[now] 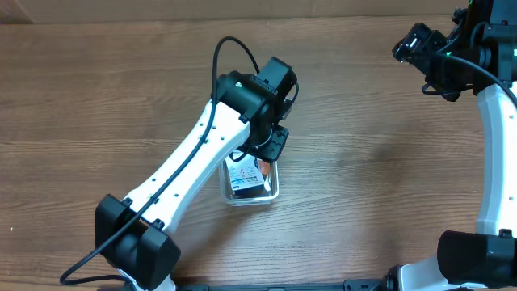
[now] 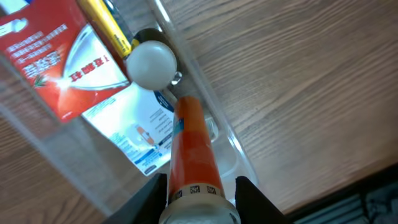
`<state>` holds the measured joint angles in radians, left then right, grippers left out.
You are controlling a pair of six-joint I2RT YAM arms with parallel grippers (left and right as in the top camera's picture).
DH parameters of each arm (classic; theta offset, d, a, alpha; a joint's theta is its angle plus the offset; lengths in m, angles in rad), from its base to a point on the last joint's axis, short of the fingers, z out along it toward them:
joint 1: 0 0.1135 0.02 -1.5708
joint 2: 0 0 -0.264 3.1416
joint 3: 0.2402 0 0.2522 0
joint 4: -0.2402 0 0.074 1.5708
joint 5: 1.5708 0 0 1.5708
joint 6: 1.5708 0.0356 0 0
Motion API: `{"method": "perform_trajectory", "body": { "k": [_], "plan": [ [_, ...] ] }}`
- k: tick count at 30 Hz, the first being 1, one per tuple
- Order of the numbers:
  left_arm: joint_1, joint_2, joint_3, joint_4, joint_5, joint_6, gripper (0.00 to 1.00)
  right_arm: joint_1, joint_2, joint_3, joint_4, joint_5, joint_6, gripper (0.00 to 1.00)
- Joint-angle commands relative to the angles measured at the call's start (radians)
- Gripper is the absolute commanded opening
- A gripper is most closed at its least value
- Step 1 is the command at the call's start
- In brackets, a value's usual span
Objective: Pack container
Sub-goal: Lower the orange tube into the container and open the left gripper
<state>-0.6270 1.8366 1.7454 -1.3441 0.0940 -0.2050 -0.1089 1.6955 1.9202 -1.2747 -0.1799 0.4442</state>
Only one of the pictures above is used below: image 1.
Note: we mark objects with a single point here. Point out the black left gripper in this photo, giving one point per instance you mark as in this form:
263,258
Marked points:
273,147

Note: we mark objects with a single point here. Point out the orange tablet tube white cap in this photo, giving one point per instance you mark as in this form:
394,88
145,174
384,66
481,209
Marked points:
265,167

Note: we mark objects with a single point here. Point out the white medicine box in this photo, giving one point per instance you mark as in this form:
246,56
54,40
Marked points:
245,173

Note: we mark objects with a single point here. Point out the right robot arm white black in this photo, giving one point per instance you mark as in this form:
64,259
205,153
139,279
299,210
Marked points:
485,258

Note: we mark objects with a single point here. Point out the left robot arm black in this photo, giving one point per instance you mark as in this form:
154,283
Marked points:
135,233

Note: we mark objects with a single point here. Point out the clear plastic container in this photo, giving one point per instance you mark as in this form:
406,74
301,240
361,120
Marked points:
250,190

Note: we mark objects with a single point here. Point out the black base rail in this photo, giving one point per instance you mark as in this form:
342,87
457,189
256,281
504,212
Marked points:
282,287

